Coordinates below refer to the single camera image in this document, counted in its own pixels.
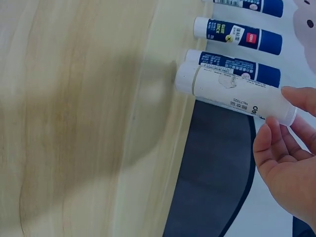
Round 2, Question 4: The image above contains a blue and white glue stick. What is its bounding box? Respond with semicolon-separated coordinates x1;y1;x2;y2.
201;0;284;18
185;48;282;89
193;16;283;56

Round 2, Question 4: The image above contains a person's right hand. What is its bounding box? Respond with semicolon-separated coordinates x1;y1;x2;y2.
252;85;316;224

